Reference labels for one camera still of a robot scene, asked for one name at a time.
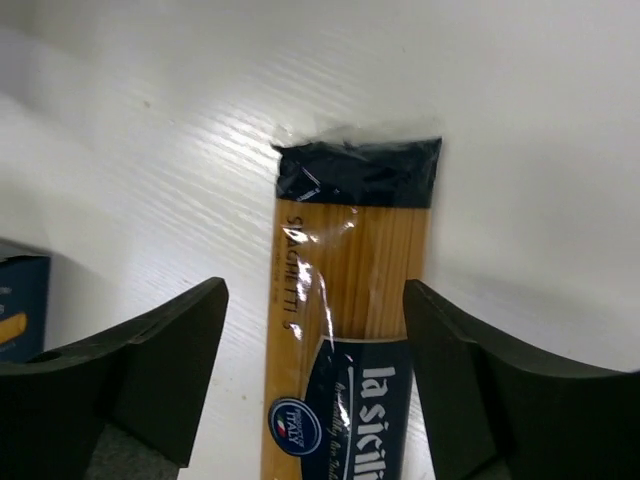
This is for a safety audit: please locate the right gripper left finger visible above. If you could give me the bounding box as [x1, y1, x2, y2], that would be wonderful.
[1, 278, 229, 479]

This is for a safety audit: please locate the dark blue pasta box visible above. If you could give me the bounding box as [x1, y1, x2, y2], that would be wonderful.
[1, 240, 51, 363]

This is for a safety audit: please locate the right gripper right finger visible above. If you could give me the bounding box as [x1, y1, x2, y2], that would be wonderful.
[404, 280, 639, 479]

